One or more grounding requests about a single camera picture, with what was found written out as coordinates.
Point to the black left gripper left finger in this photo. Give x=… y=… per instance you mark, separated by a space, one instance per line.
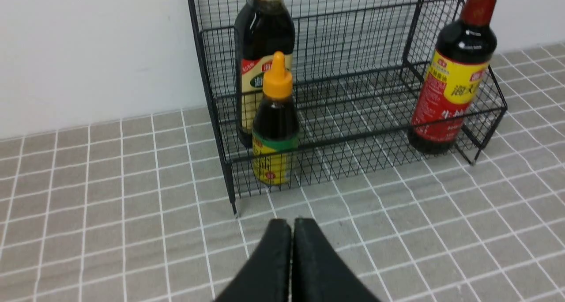
x=265 y=275

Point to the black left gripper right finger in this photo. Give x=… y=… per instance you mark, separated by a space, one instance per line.
x=318 y=273

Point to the small oyster sauce bottle orange cap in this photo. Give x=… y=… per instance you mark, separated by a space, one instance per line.
x=275 y=128

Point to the large vinegar bottle gold cap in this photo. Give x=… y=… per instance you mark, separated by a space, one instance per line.
x=261 y=28

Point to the soy sauce bottle red neck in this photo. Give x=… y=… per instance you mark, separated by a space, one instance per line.
x=463 y=51

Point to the black wire mesh shelf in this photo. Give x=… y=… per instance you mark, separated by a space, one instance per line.
x=358 y=68

